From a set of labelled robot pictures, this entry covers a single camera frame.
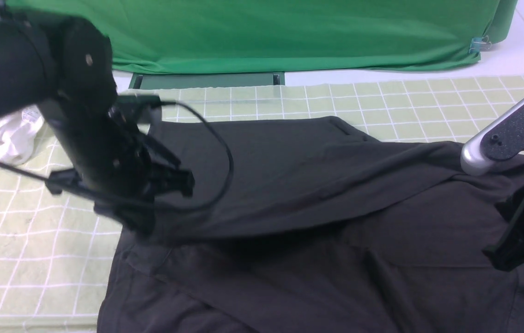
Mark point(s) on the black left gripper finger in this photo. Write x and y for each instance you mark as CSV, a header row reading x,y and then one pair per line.
x,y
164,179
137,216

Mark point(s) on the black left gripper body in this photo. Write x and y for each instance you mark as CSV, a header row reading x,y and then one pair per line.
x,y
111,157

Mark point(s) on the dark gray long-sleeve shirt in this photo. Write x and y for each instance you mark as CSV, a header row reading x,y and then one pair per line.
x,y
325,229

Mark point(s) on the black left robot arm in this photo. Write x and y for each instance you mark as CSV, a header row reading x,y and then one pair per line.
x,y
62,65

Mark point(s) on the crumpled white shirt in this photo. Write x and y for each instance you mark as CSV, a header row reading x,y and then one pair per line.
x,y
18,132

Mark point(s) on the light green checkered tablecloth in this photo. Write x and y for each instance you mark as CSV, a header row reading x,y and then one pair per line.
x,y
55,253

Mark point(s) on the green backdrop cloth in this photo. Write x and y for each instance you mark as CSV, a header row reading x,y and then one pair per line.
x,y
246,36

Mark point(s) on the blue binder clip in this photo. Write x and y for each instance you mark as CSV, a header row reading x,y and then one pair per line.
x,y
479,44

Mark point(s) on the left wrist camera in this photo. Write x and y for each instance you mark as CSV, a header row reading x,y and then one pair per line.
x,y
140,109

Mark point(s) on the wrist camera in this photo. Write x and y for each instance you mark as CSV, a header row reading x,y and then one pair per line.
x,y
500,141
140,109

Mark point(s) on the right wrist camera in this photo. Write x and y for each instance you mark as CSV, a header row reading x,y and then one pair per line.
x,y
500,141

